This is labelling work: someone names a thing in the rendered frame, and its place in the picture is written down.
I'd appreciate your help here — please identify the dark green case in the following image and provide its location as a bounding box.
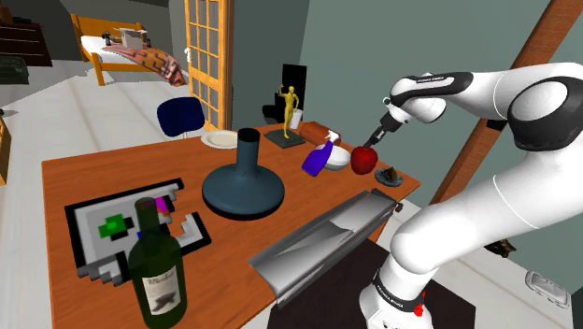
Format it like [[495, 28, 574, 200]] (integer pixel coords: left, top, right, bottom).
[[0, 55, 31, 86]]

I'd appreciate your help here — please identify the wooden bed with patterned blanket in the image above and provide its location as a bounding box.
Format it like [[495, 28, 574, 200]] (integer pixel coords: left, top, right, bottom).
[[70, 13, 189, 88]]

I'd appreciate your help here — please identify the green wine bottle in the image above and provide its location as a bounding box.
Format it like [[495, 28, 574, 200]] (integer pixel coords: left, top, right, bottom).
[[127, 196, 189, 329]]

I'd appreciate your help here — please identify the brown box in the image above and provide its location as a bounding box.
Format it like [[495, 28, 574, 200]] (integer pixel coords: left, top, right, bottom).
[[298, 121, 342, 148]]

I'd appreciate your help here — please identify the small dark blue dish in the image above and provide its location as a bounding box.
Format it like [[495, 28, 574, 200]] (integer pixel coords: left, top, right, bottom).
[[375, 166, 405, 188]]

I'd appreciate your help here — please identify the grey tray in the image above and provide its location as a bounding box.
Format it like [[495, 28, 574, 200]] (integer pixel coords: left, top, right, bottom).
[[524, 270, 572, 310]]

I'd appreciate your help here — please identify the long silver metal tray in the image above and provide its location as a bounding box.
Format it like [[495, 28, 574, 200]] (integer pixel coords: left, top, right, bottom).
[[248, 188, 405, 310]]

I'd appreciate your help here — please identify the blue spray bottle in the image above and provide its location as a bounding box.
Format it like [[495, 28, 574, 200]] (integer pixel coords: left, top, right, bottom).
[[301, 131, 342, 178]]

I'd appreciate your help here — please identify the dark wooden dresser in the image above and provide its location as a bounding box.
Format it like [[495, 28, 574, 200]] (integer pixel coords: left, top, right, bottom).
[[0, 17, 53, 68]]

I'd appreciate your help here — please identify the dark brown lump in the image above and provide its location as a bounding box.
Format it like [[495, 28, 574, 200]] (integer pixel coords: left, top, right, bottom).
[[484, 238, 518, 259]]

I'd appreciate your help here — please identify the red apple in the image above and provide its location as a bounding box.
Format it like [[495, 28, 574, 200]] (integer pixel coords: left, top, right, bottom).
[[350, 145, 379, 176]]

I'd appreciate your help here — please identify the wooden door with glass panes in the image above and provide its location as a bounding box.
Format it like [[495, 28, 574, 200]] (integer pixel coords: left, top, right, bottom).
[[183, 0, 235, 133]]

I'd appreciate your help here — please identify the slanted wooden beam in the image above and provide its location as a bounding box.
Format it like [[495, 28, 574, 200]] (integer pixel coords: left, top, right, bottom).
[[429, 0, 583, 206]]

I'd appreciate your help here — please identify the golden figure on dark base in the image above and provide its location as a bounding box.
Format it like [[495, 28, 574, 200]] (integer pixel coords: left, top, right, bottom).
[[263, 84, 306, 150]]

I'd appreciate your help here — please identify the wooden table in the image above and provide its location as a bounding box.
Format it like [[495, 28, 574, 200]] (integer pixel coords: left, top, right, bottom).
[[41, 122, 422, 329]]

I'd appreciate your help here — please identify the white plate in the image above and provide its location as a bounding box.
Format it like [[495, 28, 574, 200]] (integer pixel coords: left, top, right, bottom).
[[200, 129, 239, 150]]

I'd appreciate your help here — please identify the black white pixel picture frame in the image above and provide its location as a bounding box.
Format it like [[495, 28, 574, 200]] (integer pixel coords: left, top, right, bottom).
[[64, 177, 212, 287]]

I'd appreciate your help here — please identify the dark robot stand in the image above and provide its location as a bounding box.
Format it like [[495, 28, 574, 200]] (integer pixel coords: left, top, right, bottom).
[[267, 236, 477, 329]]

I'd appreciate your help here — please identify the black chair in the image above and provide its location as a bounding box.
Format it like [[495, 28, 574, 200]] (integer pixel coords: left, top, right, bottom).
[[262, 64, 308, 125]]

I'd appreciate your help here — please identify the dark blue wide-based vase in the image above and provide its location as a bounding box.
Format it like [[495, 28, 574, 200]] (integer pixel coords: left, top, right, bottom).
[[201, 127, 286, 222]]

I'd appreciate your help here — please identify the white bowl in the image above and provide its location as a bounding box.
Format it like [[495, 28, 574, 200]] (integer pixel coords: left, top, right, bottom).
[[316, 144, 352, 172]]

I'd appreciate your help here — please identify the dark blue chair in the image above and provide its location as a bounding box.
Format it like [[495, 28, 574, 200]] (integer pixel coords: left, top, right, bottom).
[[156, 96, 206, 140]]

